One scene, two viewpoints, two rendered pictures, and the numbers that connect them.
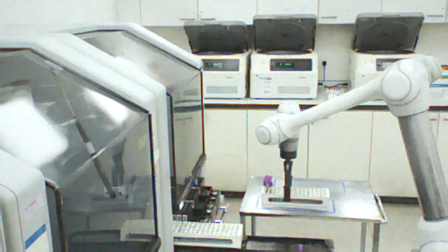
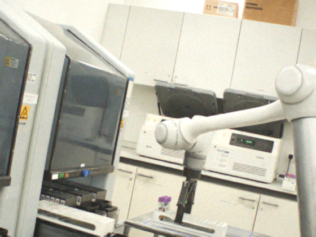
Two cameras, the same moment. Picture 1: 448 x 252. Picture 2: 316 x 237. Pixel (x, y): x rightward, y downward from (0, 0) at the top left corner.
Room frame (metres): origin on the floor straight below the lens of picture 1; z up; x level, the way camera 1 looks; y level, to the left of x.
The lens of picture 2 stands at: (0.00, -0.43, 1.26)
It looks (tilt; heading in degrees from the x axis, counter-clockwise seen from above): 3 degrees down; 12
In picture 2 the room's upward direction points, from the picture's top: 11 degrees clockwise
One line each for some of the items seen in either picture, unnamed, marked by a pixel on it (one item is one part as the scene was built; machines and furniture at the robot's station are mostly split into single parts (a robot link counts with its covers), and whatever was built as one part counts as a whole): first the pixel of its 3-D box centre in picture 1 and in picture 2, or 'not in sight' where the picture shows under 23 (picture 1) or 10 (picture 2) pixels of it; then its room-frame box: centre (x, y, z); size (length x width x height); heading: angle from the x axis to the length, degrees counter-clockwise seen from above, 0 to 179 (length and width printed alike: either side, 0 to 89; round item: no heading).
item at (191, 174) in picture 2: (288, 158); (190, 179); (2.05, -0.28, 1.03); 0.08 x 0.07 x 0.09; 170
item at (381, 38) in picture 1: (385, 53); not in sight; (4.15, -1.38, 1.25); 0.62 x 0.56 x 0.69; 172
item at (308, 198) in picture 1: (295, 197); (189, 224); (2.04, -0.31, 0.85); 0.30 x 0.10 x 0.06; 80
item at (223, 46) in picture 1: (218, 57); (182, 124); (4.35, 0.04, 1.22); 0.62 x 0.56 x 0.64; 170
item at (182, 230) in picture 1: (203, 235); (71, 219); (1.73, 0.09, 0.83); 0.30 x 0.10 x 0.06; 82
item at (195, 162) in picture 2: (288, 143); (194, 161); (2.05, -0.28, 1.11); 0.09 x 0.09 x 0.06
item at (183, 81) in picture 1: (132, 109); (45, 90); (2.00, 0.38, 1.28); 0.61 x 0.51 x 0.63; 172
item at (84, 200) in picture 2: (194, 199); (84, 200); (2.04, 0.14, 0.85); 0.12 x 0.02 x 0.06; 171
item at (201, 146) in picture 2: (287, 119); (197, 134); (2.04, -0.27, 1.21); 0.13 x 0.11 x 0.16; 146
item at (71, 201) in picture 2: (187, 213); (68, 203); (1.89, 0.16, 0.85); 0.12 x 0.02 x 0.06; 173
